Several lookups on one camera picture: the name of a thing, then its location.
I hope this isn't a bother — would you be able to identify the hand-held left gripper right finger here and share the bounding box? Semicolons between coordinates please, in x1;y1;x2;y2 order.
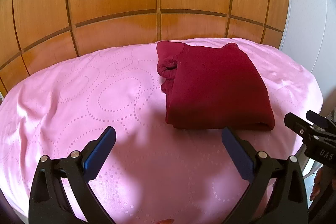
221;126;308;224

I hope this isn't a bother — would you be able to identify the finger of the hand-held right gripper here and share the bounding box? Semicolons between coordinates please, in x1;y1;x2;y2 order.
306;110;336;135
284;112;317;144

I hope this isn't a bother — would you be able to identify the person's right hand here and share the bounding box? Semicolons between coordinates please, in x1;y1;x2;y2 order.
311;168;325;202

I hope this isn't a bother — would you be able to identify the pink patterned bedsheet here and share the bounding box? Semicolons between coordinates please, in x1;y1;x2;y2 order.
0;37;324;224

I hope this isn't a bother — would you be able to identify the dark red shirt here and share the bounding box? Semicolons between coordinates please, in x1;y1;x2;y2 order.
156;40;275;132

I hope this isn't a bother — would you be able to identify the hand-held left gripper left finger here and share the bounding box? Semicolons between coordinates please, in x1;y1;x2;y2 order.
28;126;116;224

